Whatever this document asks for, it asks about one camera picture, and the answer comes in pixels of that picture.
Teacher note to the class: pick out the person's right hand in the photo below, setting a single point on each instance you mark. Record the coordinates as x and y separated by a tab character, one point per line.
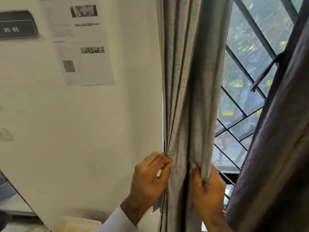
212	198

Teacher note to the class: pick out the person's left hand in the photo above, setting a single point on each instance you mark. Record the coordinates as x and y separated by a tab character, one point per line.
149	181

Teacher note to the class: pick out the light grey curtain tie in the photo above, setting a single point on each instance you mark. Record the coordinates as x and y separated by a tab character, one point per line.
158	206

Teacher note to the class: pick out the dark grey curtain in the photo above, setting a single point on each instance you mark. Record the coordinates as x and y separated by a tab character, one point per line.
277	154

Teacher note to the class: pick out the light grey curtain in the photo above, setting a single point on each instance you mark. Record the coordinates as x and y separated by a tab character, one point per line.
183	70

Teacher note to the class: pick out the person's right forearm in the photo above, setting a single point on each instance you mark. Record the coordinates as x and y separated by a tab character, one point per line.
217	225

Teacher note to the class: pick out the person's left forearm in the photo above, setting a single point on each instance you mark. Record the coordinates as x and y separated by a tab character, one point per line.
116	223

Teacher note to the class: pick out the cream perforated plastic box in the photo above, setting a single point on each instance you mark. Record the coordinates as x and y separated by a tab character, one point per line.
72	225

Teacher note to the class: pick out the white printed paper sheet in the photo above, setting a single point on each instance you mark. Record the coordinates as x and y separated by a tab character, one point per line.
91	70

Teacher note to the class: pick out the dark grey curtain tie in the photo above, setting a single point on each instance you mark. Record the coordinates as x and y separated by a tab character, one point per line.
265	72

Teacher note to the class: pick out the black wall sign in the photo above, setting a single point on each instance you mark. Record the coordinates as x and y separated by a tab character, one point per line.
26	21

